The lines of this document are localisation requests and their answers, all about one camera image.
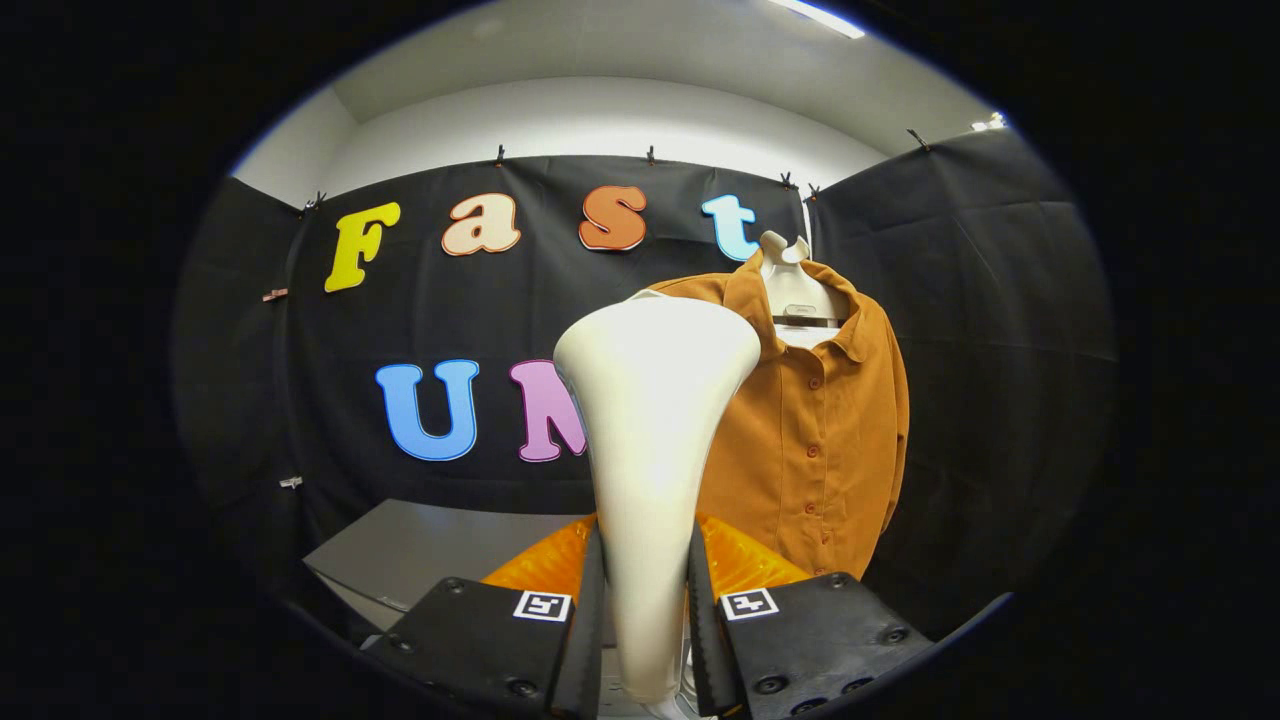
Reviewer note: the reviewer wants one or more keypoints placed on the row of black clips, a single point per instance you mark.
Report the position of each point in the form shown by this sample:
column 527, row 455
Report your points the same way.
column 499, row 156

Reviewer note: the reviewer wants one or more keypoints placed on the small ceiling light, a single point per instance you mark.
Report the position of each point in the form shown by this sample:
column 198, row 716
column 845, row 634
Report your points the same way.
column 990, row 122

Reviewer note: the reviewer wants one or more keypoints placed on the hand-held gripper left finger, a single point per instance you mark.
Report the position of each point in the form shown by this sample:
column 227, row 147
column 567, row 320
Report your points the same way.
column 480, row 640

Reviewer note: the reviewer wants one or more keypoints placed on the white clothes hanger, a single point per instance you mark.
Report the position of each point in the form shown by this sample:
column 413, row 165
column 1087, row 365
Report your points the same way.
column 797, row 290

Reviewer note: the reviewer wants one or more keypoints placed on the white garment steamer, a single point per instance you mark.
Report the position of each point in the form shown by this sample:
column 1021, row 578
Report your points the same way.
column 650, row 450

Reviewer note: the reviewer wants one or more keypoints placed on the long ceiling light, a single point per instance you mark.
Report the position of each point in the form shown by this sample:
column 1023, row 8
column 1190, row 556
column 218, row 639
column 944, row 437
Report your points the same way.
column 820, row 16

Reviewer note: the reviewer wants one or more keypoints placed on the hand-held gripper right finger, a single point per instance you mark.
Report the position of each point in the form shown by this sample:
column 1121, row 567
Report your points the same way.
column 820, row 640

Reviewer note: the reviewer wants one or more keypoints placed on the grey cabinet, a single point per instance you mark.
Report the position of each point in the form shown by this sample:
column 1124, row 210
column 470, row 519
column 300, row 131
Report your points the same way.
column 420, row 555

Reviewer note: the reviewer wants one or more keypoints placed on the orange button-up shirt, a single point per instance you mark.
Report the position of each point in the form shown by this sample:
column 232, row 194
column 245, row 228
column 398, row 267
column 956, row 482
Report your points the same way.
column 820, row 450

